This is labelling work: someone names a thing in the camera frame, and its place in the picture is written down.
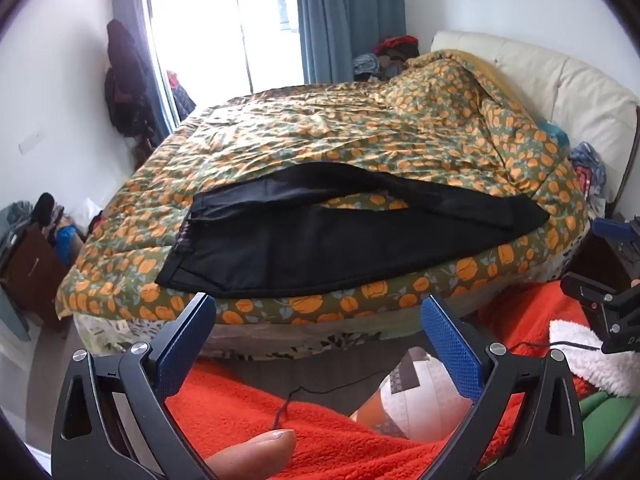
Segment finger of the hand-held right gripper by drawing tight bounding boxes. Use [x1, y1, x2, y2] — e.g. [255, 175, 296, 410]
[560, 272, 640, 312]
[591, 217, 640, 247]

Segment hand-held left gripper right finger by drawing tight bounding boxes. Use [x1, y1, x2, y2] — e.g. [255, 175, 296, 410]
[421, 293, 587, 480]

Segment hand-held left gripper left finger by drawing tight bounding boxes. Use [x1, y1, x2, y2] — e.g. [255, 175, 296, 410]
[51, 291, 218, 480]

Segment black pants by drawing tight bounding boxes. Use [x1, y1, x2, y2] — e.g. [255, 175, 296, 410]
[155, 162, 551, 297]

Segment person's left hand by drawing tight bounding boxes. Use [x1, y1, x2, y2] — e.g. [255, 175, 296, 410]
[202, 429, 298, 480]

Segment dark wooden nightstand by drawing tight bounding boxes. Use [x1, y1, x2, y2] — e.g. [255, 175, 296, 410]
[569, 219, 640, 313]

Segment white fleece cloth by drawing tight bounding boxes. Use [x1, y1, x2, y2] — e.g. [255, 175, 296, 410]
[548, 319, 640, 397]

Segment white patterned cloth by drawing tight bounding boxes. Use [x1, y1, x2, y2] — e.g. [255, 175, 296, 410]
[350, 347, 482, 442]

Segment heap of colourful clothes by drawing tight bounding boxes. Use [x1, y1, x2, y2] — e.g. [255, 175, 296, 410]
[539, 120, 609, 207]

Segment green cloth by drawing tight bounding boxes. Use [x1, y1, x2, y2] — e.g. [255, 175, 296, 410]
[579, 391, 640, 480]

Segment cream padded headboard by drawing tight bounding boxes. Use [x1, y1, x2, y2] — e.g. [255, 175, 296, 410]
[430, 30, 640, 203]

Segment orange fleece garment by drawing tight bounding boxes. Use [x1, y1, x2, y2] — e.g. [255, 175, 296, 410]
[164, 280, 603, 480]

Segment blue bag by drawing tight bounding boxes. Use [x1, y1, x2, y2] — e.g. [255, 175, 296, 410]
[54, 225, 84, 267]

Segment brown wooden cabinet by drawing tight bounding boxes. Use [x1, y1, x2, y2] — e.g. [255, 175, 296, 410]
[0, 224, 67, 328]

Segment black rounded object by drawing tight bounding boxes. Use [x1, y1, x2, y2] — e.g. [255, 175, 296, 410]
[31, 192, 56, 241]

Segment grey clothes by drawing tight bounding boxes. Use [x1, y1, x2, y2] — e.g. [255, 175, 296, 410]
[0, 201, 34, 241]

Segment green quilt with orange print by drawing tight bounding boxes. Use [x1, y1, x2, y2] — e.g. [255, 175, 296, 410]
[55, 49, 592, 327]

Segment red and plaid clothes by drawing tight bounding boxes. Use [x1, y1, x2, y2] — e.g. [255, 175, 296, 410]
[166, 70, 197, 122]

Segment dark hanging coats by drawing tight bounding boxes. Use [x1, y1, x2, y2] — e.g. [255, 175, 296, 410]
[103, 19, 169, 171]

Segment pile of mixed clothes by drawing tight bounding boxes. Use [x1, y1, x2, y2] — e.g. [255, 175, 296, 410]
[352, 35, 422, 82]

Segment window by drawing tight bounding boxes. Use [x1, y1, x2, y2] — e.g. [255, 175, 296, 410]
[144, 0, 306, 122]

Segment black cable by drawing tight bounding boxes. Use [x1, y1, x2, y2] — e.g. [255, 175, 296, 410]
[270, 369, 397, 431]

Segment white wall outlet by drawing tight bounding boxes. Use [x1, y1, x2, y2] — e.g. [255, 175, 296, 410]
[18, 130, 47, 154]

